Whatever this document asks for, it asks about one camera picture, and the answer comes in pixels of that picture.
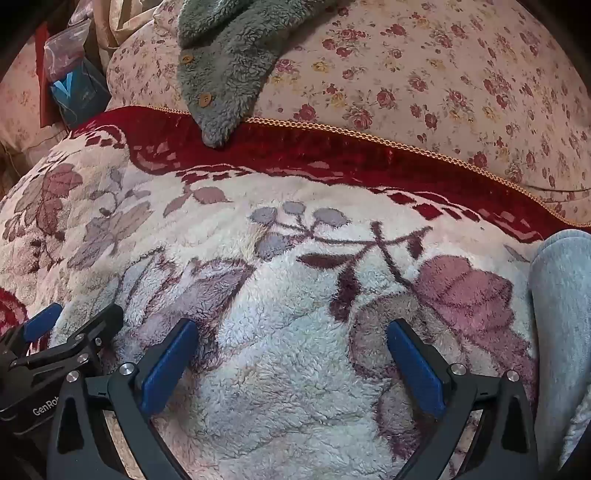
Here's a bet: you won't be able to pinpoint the red and white floral blanket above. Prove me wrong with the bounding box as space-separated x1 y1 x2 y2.
0 105 591 480

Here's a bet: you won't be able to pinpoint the plastic bag with blue packet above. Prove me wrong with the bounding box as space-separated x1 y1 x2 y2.
44 18 112 130

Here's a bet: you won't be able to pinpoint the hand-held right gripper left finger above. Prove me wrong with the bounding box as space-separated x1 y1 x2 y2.
46 318 200 480

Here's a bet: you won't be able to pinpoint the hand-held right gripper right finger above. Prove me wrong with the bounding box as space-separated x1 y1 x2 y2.
387 318 541 480

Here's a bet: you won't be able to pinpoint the red cloth strip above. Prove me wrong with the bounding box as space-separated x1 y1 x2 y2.
34 25 52 121

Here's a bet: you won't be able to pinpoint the floral quilt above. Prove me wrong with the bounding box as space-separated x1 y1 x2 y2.
106 0 591 229

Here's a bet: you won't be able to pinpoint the pink floral pillow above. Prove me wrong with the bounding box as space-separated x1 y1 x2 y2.
0 44 70 160

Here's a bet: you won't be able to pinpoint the grey pants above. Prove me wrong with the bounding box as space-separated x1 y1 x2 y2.
529 229 591 472

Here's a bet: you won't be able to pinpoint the beige cloth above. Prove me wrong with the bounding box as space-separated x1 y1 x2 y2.
69 0 182 61

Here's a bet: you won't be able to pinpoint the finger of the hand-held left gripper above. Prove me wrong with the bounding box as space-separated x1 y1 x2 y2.
0 302 64 359
9 304 124 377

